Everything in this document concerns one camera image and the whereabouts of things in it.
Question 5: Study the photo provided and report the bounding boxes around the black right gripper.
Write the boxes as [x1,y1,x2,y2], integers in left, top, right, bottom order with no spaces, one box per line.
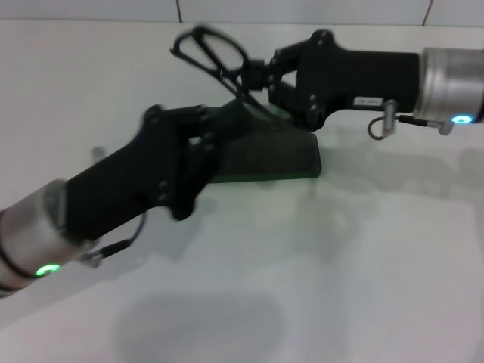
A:
[240,29,423,132]

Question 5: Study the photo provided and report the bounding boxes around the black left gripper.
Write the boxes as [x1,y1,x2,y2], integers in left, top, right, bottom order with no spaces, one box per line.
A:
[64,103,228,243]

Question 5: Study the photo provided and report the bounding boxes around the black glasses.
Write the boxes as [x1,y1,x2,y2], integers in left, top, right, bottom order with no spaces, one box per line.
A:
[169,25,265,110]

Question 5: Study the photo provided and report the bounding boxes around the green glasses case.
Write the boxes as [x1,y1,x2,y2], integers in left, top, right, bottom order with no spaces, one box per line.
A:
[206,96,322,185]

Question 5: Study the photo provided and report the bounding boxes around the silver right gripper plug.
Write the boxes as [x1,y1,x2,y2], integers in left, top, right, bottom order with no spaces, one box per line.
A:
[380,100,397,140]

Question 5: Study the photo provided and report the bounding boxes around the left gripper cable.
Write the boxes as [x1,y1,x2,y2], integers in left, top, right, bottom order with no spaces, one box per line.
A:
[77,211,147,268]

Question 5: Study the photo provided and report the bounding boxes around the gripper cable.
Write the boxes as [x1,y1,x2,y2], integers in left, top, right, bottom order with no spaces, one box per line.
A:
[368,113,453,141]
[77,211,147,268]

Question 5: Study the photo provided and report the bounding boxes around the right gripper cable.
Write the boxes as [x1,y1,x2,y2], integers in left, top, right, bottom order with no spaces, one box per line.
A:
[368,113,453,141]

